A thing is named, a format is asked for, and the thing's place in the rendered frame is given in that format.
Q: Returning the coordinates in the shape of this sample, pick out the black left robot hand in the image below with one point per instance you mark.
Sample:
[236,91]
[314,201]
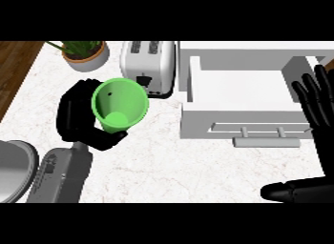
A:
[75,120]

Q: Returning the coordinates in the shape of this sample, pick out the white open drawer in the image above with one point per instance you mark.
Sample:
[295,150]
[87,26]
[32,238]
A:
[246,111]

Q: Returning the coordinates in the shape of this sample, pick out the white drawer cabinet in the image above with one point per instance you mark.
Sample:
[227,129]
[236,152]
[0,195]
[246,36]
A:
[263,57]

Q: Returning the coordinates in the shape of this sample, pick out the white toaster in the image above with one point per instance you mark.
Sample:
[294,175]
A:
[147,68]

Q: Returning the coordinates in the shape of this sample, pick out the green cup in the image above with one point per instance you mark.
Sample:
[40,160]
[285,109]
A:
[119,106]

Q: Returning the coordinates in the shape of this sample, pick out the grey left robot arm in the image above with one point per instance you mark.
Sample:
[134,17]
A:
[60,176]

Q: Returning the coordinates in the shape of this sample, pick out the potted green plant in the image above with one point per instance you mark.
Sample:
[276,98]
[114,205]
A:
[82,54]

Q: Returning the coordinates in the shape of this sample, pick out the grey rounded appliance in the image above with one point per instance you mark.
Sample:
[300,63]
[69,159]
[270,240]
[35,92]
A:
[6,170]

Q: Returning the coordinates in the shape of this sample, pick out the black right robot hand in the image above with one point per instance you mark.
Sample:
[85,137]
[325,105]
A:
[325,178]

